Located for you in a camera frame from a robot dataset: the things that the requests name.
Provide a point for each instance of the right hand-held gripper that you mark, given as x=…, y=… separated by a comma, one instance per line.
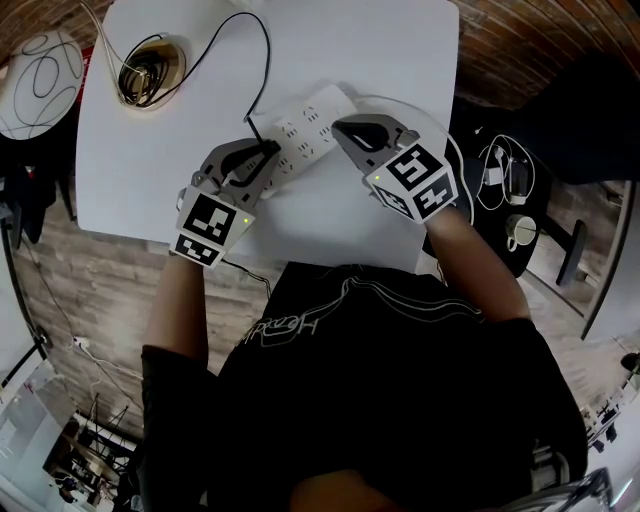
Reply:
x=415, y=180

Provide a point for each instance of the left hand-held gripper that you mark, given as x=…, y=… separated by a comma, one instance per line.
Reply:
x=210, y=225

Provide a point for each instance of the white power strip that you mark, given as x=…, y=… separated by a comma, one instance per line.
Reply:
x=310, y=130

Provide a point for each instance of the white globe gold desk lamp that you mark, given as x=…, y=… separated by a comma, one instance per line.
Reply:
x=40, y=85

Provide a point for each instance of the person's left forearm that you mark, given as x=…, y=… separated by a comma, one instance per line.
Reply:
x=175, y=310

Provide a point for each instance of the person's right forearm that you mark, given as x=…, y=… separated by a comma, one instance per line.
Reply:
x=475, y=270

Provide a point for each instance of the white charger adapter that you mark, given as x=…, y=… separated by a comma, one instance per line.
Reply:
x=495, y=175

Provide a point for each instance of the small dark device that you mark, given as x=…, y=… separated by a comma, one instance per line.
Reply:
x=518, y=177

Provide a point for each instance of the white mug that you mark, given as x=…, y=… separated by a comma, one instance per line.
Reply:
x=520, y=232

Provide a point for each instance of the black high-back office chair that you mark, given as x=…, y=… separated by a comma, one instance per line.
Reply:
x=575, y=130

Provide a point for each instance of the black wheeled office chair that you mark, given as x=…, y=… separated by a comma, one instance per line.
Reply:
x=30, y=200

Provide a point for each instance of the white floor power socket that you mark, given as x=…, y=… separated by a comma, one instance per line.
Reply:
x=81, y=343

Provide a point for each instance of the person's black shirt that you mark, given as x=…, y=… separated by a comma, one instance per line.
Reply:
x=375, y=390

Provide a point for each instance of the grey head mount frame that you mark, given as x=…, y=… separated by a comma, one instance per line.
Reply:
x=595, y=485

